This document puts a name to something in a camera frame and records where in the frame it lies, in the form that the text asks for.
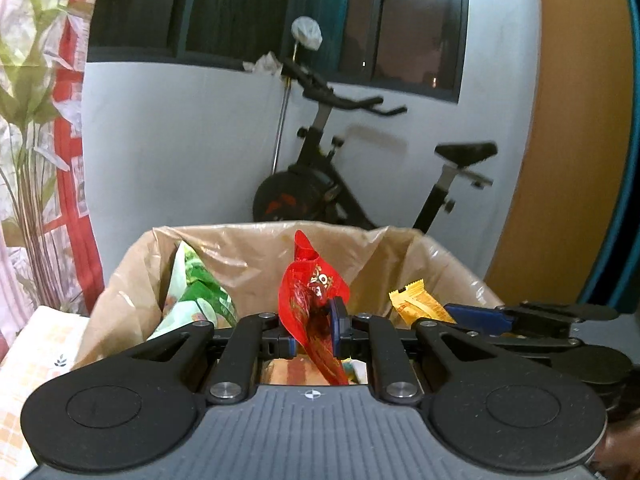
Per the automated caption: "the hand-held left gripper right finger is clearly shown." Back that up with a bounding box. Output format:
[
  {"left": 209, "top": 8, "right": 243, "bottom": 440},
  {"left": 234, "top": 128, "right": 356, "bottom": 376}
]
[{"left": 330, "top": 297, "right": 506, "bottom": 406}]

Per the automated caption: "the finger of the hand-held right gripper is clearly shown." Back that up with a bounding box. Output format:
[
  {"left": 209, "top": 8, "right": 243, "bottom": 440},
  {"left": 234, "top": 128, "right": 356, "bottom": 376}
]
[
  {"left": 467, "top": 331, "right": 585, "bottom": 351},
  {"left": 444, "top": 301, "right": 621, "bottom": 337}
]

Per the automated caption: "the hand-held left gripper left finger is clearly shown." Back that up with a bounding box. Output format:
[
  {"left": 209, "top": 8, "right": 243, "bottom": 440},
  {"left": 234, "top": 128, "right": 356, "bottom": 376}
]
[{"left": 120, "top": 312, "right": 297, "bottom": 406}]

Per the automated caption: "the red snack packet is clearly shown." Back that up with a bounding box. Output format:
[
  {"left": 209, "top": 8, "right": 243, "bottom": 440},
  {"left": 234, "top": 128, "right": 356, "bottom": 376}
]
[{"left": 277, "top": 230, "right": 352, "bottom": 387}]

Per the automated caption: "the orange snack packet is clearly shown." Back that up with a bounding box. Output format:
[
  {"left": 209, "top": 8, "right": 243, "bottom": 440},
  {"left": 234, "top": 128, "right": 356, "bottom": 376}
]
[{"left": 389, "top": 281, "right": 457, "bottom": 329}]

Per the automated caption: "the brown paper shopping bag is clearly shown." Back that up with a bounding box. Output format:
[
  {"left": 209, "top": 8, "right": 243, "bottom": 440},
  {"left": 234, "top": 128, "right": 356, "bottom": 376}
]
[{"left": 75, "top": 222, "right": 506, "bottom": 391}]

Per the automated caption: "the green snack packet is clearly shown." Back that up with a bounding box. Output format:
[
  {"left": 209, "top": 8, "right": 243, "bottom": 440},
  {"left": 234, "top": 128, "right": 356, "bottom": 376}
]
[{"left": 147, "top": 241, "right": 239, "bottom": 341}]

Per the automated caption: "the black exercise bike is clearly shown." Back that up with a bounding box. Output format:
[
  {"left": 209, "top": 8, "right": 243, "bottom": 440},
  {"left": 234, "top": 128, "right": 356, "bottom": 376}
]
[{"left": 252, "top": 57, "right": 499, "bottom": 237}]

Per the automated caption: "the wooden door panel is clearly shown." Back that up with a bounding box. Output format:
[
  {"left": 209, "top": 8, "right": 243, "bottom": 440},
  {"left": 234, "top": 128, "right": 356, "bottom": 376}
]
[{"left": 484, "top": 0, "right": 640, "bottom": 312}]

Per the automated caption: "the metal pole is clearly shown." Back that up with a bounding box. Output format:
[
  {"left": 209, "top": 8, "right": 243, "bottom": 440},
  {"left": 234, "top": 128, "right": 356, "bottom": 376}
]
[{"left": 272, "top": 77, "right": 293, "bottom": 177}]

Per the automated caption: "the checked tablecloth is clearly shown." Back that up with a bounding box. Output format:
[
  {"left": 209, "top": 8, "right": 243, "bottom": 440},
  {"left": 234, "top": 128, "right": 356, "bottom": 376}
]
[{"left": 0, "top": 305, "right": 92, "bottom": 480}]

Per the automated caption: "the crumpled clear plastic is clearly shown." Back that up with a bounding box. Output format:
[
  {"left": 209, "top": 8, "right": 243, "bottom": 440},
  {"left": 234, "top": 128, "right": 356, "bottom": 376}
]
[{"left": 243, "top": 52, "right": 284, "bottom": 78}]

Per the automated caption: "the white plastic bag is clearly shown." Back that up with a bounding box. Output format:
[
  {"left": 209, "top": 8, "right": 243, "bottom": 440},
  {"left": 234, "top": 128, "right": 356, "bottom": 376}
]
[{"left": 291, "top": 16, "right": 323, "bottom": 51}]

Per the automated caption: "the dark window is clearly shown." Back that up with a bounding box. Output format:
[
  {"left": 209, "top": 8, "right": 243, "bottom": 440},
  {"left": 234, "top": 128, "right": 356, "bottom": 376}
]
[{"left": 87, "top": 0, "right": 472, "bottom": 105}]

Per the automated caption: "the printed wall cloth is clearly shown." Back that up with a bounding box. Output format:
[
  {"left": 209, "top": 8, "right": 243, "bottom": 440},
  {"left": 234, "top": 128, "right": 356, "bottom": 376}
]
[{"left": 0, "top": 0, "right": 106, "bottom": 317}]

